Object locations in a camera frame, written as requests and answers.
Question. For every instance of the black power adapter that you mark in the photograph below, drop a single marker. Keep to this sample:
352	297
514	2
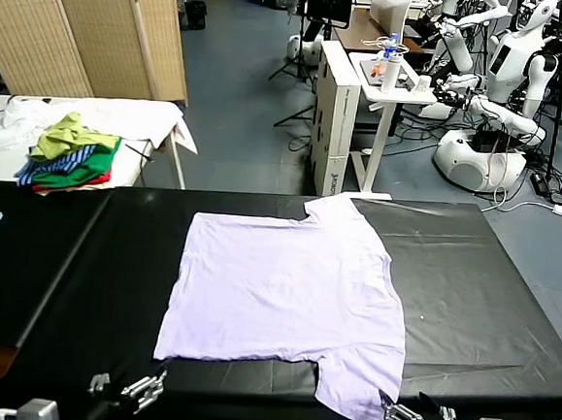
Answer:
539	183

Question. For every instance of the white side table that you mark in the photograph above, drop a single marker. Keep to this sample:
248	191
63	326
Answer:
123	115

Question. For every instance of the black tripod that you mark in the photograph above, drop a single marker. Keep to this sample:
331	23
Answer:
302	41

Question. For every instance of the white crumpled garment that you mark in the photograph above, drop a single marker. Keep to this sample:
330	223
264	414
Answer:
20	121

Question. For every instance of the beige garment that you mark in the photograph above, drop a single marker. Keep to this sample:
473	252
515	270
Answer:
78	189

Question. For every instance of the brown wooden desk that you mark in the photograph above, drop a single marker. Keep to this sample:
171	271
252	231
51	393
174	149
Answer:
358	31

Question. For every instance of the white standing desk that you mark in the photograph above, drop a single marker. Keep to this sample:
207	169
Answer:
384	130

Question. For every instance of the yellow-green garment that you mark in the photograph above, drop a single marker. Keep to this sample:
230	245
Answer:
63	134

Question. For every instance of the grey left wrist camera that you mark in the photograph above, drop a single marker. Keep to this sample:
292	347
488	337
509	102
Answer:
34	412

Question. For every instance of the lavender t-shirt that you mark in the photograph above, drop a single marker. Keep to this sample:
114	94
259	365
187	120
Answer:
280	288

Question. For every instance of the white humanoid robot raised arm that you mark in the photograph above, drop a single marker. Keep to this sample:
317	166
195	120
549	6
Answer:
461	54

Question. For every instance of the black trash bin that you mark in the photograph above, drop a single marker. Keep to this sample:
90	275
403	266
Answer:
195	14

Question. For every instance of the small white robot base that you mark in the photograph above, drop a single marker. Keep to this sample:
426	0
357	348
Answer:
306	49

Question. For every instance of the small orange object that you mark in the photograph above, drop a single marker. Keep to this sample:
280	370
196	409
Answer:
379	69

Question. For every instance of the grey flat tray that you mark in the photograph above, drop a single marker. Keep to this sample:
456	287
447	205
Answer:
367	67

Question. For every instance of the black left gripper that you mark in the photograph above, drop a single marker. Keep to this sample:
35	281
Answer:
109	413

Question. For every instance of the bamboo folding screen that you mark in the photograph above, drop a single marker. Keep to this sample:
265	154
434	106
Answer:
81	29

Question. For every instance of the blue striped garment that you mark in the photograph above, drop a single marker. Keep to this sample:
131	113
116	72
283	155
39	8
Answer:
55	165

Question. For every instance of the white curved panel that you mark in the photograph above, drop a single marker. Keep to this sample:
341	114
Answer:
392	7

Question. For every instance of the large black table cover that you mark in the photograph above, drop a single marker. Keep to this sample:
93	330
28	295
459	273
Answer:
475	283

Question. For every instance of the red garment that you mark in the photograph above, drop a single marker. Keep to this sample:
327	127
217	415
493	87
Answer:
101	179

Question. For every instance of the clear water bottle blue cap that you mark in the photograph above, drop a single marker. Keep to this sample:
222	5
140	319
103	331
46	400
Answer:
393	43

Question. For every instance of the green garment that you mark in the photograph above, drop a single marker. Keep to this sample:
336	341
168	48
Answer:
94	166

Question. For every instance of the white thermos bottle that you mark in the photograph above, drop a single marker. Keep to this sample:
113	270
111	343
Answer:
390	75

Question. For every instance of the white side table frame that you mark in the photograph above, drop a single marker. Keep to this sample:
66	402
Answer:
177	163

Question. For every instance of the tall white cardboard box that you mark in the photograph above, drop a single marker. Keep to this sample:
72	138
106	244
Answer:
336	127

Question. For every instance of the black monitor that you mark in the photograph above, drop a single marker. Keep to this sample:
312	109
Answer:
329	0

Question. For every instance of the small black table cover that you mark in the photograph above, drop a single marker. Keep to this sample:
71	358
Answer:
13	271

